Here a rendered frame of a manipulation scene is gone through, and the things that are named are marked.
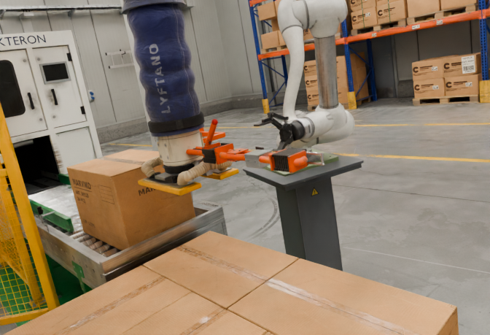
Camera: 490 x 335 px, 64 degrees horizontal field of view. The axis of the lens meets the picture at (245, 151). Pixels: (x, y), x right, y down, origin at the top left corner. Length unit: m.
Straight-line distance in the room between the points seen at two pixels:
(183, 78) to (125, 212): 0.75
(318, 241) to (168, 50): 1.33
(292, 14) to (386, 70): 8.57
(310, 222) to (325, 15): 1.06
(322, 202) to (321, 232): 0.17
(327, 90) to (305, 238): 0.80
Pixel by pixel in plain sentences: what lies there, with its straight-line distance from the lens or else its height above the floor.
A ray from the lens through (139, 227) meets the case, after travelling 2.02.
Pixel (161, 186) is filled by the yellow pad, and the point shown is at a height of 0.93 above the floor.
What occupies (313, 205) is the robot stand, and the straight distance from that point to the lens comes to 2.20.
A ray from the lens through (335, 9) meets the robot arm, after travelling 1.96.
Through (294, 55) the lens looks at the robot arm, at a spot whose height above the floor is 1.34.
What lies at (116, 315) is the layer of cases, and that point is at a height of 0.54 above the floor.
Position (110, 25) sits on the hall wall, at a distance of 11.95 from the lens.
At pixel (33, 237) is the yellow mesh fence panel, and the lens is 2.58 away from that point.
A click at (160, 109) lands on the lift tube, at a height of 1.23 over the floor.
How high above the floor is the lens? 1.32
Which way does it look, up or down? 12 degrees down
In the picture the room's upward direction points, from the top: 10 degrees counter-clockwise
